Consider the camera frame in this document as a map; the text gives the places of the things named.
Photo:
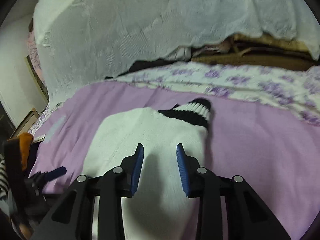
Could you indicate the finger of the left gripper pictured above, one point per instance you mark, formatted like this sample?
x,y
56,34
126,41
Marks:
x,y
54,174

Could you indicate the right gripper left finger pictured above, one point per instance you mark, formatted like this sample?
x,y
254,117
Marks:
x,y
71,217

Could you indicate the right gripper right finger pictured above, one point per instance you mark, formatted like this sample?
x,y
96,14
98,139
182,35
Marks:
x,y
229,207

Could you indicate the white black-striped knit sweater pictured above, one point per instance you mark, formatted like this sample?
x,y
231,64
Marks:
x,y
159,209

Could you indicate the black dark garment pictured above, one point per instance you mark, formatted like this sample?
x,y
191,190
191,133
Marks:
x,y
13,163

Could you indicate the black white striped garment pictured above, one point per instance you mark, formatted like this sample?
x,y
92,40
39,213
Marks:
x,y
4,184

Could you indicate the orange folded garment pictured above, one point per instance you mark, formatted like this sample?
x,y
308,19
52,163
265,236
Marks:
x,y
25,141

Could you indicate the purple bed sheet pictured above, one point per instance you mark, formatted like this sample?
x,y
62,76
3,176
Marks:
x,y
276,153

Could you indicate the pink floral pillow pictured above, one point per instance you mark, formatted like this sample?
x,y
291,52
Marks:
x,y
33,52

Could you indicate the purple floral quilt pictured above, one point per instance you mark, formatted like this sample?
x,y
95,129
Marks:
x,y
295,91

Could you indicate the white lace cover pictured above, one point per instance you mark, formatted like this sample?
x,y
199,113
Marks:
x,y
84,41

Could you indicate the brown folded blankets stack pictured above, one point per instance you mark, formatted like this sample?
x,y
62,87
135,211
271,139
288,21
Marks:
x,y
236,49

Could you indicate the wooden picture frame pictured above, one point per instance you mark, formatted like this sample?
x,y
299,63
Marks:
x,y
26,123

